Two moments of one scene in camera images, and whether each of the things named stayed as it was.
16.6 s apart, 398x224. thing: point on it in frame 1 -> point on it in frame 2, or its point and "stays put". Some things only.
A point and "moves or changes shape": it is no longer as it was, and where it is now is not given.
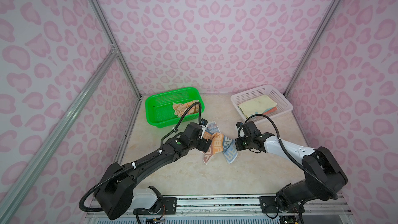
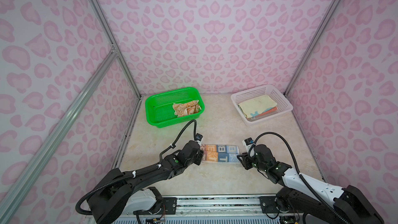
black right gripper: [238, 148] -> [243, 156]
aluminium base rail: [230, 207] stays put
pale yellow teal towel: [257, 106] stays put
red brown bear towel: [274, 109] stays put
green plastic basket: [159, 108] stays put
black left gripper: [205, 143] -> [199, 163]
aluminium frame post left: [105, 27] stays put
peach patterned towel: [180, 108] stays put
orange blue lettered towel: [219, 143] moves or changes shape
